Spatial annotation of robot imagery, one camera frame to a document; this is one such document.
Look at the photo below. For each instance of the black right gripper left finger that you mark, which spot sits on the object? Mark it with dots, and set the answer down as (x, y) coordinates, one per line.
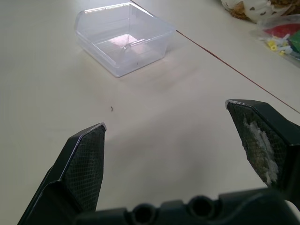
(79, 168)

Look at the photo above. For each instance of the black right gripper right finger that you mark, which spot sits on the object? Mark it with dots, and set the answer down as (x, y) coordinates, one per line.
(262, 140)

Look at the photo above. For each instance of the clear plastic container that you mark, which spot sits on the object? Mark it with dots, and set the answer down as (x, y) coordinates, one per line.
(124, 38)

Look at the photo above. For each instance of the clear bag of coloured parts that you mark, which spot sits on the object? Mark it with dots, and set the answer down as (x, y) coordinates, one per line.
(284, 37)

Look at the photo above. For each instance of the white patterned bag of snacks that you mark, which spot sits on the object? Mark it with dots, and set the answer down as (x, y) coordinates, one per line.
(255, 9)

